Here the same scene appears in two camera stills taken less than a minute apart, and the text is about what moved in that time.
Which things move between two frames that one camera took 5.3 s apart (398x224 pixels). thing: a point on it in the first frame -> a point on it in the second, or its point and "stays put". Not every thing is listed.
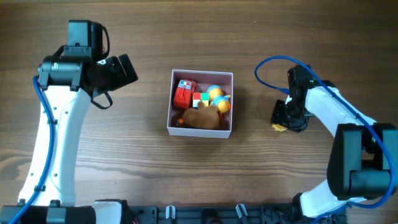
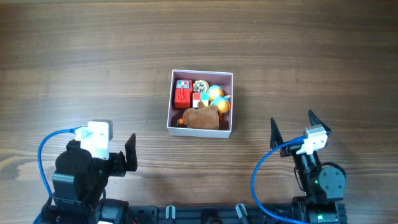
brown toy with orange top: [203, 117] stays put
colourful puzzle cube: [200, 96] stays put
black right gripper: [280, 114] -> [292, 150]
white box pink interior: [200, 104] stays put
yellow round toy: [278, 127] -> [200, 86]
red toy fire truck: [183, 93] stays put
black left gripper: [122, 77] -> [119, 160]
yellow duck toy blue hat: [217, 98] stays put
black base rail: [286, 213] stays put
